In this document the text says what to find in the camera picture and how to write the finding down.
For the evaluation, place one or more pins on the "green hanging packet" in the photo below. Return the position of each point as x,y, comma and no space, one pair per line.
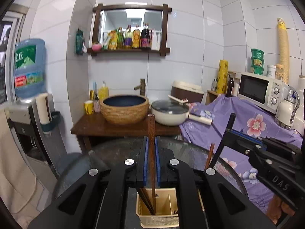
79,42

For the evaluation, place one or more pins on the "yellow soap bottle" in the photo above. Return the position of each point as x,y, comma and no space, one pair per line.
103,91

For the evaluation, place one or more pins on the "brown white rice cooker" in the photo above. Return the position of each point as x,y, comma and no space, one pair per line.
183,90

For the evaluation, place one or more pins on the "woven basin sink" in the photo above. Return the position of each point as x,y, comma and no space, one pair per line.
124,109

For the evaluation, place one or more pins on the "brown wooden chopstick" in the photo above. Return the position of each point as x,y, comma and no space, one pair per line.
210,155

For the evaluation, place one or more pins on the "wooden counter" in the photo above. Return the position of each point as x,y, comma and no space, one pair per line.
96,125

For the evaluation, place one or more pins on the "green stacked cups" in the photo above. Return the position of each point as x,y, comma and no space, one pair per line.
257,61

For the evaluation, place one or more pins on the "brown glass bottle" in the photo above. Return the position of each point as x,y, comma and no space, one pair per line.
230,86

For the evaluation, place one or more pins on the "yellow roll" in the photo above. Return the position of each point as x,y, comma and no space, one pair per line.
222,77

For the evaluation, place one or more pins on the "wooden handled steel spoon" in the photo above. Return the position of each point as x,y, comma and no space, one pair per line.
152,168

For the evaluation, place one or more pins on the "paper cup holder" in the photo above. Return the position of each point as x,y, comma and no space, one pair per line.
48,120

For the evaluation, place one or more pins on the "brown chopstick pair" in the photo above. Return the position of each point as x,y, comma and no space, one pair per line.
144,200

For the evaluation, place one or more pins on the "brass faucet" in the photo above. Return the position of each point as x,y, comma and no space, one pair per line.
141,87

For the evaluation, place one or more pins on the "dark soy sauce bottle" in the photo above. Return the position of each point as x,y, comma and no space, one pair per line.
145,38

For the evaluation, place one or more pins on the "yellow mug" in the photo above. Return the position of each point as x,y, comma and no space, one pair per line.
89,107

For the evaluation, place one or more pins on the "round glass table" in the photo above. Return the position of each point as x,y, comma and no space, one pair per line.
101,179

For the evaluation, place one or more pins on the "white kettle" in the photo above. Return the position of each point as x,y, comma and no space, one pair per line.
287,110

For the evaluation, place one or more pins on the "white microwave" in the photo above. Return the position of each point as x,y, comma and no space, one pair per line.
265,92

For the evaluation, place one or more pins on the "purple floral cloth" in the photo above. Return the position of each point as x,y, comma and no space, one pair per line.
249,120

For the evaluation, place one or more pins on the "white pan with lid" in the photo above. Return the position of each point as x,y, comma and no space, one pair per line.
173,113

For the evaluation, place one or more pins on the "purple label bottle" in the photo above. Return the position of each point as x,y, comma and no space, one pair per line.
128,37

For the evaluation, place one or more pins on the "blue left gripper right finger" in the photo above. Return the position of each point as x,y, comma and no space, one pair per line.
158,165

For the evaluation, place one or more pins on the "blue water bottle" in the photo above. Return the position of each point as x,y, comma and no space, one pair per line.
30,68

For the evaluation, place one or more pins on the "orange oil bottle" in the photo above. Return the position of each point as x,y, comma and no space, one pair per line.
136,38

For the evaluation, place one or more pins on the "water dispenser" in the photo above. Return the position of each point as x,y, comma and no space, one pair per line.
46,147

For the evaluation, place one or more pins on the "right hand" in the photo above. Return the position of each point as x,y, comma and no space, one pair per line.
276,207

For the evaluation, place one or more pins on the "wooden framed shelf mirror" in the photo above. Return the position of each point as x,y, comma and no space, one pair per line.
111,21

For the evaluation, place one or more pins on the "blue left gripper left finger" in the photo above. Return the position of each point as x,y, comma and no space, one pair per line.
145,165

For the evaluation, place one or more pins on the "cream plastic utensil holder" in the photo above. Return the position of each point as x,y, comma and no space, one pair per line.
166,210

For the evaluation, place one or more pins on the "tall cream tube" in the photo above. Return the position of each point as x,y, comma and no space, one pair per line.
284,49

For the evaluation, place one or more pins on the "beige cloth cover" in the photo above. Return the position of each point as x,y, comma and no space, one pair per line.
20,189

